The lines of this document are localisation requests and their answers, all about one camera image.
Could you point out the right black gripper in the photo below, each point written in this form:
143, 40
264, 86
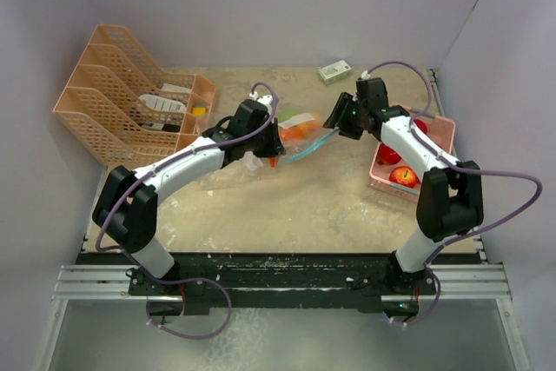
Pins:
346, 129

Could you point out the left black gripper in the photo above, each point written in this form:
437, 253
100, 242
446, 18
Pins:
275, 148

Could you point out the zip bag of mixed fruit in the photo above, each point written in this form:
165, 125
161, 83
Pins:
301, 132

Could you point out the zip bag of red apples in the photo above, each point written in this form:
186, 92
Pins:
245, 171

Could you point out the red fake apple two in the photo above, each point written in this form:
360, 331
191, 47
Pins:
387, 156

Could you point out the red fake apple one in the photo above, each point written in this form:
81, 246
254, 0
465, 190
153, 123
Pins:
421, 126

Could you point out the pink perforated plastic basket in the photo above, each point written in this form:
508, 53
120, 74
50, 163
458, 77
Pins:
418, 151

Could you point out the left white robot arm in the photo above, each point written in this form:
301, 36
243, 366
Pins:
127, 207

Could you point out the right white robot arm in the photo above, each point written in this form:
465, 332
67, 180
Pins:
450, 202

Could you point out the small white red box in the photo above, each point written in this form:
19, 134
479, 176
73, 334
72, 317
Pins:
334, 72

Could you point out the yellow eraser block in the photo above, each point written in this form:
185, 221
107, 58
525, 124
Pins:
199, 110

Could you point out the white packet in organizer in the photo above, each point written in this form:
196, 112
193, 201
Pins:
173, 99

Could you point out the orange desk file organizer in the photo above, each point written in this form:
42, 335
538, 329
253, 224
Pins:
100, 103

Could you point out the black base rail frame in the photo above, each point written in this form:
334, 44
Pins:
350, 281

